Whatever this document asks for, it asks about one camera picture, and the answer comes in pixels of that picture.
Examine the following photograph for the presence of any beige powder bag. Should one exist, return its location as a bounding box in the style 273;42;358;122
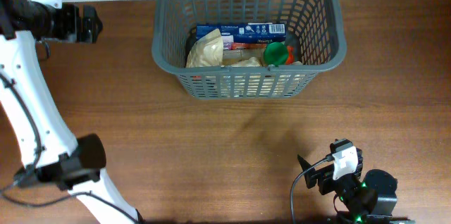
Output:
206;73;312;98

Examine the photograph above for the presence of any green lid spice jar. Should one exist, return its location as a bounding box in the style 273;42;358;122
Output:
263;42;290;66

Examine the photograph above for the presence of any orange spaghetti package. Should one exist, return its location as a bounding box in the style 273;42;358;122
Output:
223;46;295;66

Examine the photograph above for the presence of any beige food pouch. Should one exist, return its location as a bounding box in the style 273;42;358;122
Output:
185;29;224;68

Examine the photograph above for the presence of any blue tea box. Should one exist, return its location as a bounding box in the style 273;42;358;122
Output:
196;23;287;50

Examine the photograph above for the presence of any grey plastic basket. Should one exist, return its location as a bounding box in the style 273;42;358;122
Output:
152;0;347;99

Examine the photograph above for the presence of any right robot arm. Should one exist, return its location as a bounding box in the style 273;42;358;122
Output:
290;139;415;224

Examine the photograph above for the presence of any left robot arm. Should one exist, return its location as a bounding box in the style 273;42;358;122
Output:
1;0;143;223

